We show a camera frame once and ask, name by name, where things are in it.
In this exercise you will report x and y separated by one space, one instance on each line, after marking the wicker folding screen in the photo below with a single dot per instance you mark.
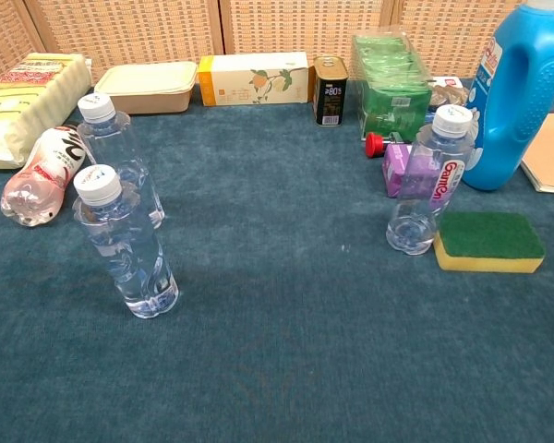
129 32

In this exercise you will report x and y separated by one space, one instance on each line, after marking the gold and black tin can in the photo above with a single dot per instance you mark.
331 92

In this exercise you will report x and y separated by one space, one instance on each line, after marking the small red-capped metal item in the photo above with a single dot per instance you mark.
375 145

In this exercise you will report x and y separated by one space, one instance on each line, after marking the blue table cloth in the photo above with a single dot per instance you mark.
277 360

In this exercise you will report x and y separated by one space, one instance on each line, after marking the yellow sponge multipack bag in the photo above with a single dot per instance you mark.
23 106

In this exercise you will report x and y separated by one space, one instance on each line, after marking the white orange flower-print carton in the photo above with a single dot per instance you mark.
254 78

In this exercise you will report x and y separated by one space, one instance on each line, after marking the brown spiral notebook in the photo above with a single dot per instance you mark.
551 157

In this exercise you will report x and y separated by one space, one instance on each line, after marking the beige lidded food container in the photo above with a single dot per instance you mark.
148 87

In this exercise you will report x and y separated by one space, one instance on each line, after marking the green packet stack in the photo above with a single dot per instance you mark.
390 92

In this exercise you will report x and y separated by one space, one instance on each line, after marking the small purple box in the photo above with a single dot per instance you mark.
393 171

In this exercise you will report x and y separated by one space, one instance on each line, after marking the pink drink bottle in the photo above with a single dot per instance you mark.
41 175

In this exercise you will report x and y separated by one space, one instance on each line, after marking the blue white blister pack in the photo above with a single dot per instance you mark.
450 90

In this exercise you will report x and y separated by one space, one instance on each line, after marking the blue detergent bottle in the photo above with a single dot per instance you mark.
512 138

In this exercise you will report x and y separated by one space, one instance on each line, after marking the clear water bottle white cap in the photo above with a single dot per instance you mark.
106 138
120 249

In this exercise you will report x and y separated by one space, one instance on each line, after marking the green and yellow sponge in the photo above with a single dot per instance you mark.
489 235

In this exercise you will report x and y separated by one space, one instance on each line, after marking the clear water bottle purple label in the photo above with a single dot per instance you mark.
425 184

